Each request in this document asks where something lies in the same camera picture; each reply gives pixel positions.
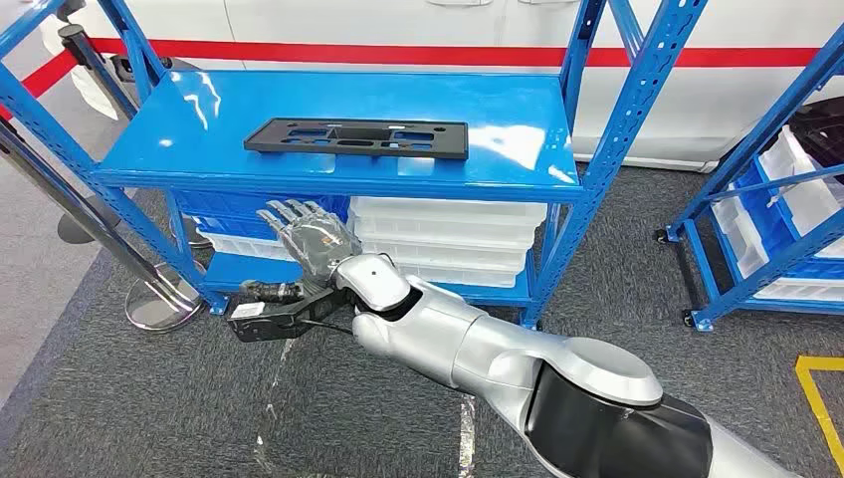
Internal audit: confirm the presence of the white car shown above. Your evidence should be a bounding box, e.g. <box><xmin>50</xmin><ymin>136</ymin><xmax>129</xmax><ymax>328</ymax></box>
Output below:
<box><xmin>39</xmin><ymin>0</ymin><xmax>844</xmax><ymax>174</ymax></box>

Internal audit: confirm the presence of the white plastic storage bin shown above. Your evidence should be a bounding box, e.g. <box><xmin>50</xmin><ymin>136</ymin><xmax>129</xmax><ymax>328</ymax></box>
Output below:
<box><xmin>711</xmin><ymin>189</ymin><xmax>771</xmax><ymax>280</ymax></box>
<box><xmin>757</xmin><ymin>124</ymin><xmax>844</xmax><ymax>260</ymax></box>
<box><xmin>753</xmin><ymin>277</ymin><xmax>844</xmax><ymax>304</ymax></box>

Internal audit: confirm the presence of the blue plastic storage bin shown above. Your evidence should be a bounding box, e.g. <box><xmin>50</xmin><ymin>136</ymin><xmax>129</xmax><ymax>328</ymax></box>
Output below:
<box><xmin>734</xmin><ymin>157</ymin><xmax>844</xmax><ymax>282</ymax></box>

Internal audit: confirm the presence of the chrome stanchion post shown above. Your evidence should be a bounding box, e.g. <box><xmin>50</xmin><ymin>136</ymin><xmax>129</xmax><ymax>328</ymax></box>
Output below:
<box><xmin>0</xmin><ymin>119</ymin><xmax>207</xmax><ymax>334</ymax></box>

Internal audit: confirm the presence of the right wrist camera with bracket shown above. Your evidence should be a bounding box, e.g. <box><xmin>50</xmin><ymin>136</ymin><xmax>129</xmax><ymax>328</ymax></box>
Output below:
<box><xmin>227</xmin><ymin>287</ymin><xmax>354</xmax><ymax>344</ymax></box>

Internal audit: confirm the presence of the blue plastic crate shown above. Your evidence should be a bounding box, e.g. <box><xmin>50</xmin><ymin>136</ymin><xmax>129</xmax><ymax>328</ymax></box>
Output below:
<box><xmin>172</xmin><ymin>191</ymin><xmax>350</xmax><ymax>242</ymax></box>

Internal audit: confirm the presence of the black plastic frame part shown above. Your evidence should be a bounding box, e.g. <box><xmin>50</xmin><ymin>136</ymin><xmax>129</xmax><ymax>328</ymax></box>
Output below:
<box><xmin>243</xmin><ymin>118</ymin><xmax>470</xmax><ymax>161</ymax></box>

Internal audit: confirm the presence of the translucent white plastic tray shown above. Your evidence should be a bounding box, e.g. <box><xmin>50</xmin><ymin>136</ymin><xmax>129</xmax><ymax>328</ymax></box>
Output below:
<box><xmin>197</xmin><ymin>232</ymin><xmax>298</xmax><ymax>263</ymax></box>
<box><xmin>394</xmin><ymin>262</ymin><xmax>521</xmax><ymax>290</ymax></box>
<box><xmin>347</xmin><ymin>196</ymin><xmax>548</xmax><ymax>232</ymax></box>
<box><xmin>352</xmin><ymin>224</ymin><xmax>538</xmax><ymax>255</ymax></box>
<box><xmin>360</xmin><ymin>245</ymin><xmax>530</xmax><ymax>273</ymax></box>

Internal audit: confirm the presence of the black-headed stanchion post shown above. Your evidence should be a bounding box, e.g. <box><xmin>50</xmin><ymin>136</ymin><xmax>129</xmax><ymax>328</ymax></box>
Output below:
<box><xmin>58</xmin><ymin>23</ymin><xmax>214</xmax><ymax>251</ymax></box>

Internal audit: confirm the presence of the black camera cable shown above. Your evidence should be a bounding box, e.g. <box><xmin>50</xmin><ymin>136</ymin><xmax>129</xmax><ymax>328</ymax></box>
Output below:
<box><xmin>298</xmin><ymin>319</ymin><xmax>358</xmax><ymax>337</ymax></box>

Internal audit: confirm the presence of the blue shelf rack with casters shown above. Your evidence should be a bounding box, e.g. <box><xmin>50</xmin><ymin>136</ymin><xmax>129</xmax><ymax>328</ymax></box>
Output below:
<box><xmin>656</xmin><ymin>23</ymin><xmax>844</xmax><ymax>334</ymax></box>

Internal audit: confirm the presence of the red barrier belt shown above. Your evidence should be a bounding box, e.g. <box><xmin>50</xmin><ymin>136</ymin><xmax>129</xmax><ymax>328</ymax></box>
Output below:
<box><xmin>0</xmin><ymin>49</ymin><xmax>81</xmax><ymax>123</ymax></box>
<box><xmin>89</xmin><ymin>37</ymin><xmax>824</xmax><ymax>70</ymax></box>

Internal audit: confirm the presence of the clear floor tape marking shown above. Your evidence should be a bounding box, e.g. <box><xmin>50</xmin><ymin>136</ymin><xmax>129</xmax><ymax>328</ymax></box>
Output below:
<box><xmin>252</xmin><ymin>338</ymin><xmax>478</xmax><ymax>478</ymax></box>

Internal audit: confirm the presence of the blue steel shelf rack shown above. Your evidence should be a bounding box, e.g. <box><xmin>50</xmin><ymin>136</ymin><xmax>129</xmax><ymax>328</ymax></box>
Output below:
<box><xmin>0</xmin><ymin>0</ymin><xmax>711</xmax><ymax>332</ymax></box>

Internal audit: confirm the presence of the yellow floor tape square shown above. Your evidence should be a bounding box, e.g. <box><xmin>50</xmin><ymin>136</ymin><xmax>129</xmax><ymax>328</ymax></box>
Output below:
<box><xmin>794</xmin><ymin>356</ymin><xmax>844</xmax><ymax>473</ymax></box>

